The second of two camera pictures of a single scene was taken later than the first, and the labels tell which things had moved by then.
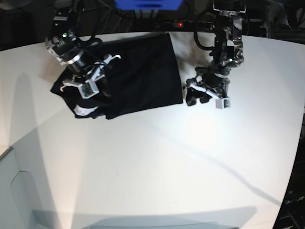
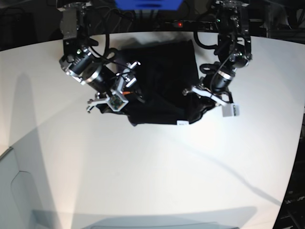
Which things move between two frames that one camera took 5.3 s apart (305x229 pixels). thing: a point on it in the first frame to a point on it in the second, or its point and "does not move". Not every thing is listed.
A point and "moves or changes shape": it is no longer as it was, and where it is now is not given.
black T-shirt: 141,71 moves or changes shape
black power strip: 190,25 does not move
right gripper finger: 102,84 to 138,93
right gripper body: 90,75 to 115,97
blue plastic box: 148,5 does not move
